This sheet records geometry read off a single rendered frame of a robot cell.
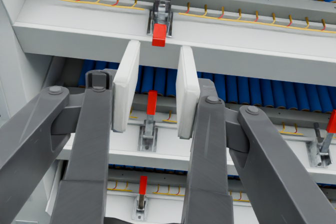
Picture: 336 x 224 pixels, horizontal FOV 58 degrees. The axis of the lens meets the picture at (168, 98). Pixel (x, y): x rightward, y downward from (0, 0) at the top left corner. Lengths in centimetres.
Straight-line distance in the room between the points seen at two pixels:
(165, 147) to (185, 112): 31
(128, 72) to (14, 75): 27
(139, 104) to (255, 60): 20
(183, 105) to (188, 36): 21
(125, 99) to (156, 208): 48
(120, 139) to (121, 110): 32
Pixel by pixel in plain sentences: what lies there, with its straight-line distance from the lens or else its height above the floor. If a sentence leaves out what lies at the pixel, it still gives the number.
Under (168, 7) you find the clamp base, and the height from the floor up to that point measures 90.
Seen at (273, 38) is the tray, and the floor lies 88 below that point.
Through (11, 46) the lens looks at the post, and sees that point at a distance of 39.
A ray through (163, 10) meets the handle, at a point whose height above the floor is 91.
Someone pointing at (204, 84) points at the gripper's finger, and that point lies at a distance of 17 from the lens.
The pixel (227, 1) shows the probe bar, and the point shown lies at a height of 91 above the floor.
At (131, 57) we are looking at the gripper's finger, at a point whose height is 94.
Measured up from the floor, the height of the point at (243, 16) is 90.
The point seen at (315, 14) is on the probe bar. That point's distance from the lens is 41.
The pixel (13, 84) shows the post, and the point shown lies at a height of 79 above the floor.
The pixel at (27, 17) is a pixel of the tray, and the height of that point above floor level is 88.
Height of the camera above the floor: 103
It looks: 37 degrees down
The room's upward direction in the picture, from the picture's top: 8 degrees clockwise
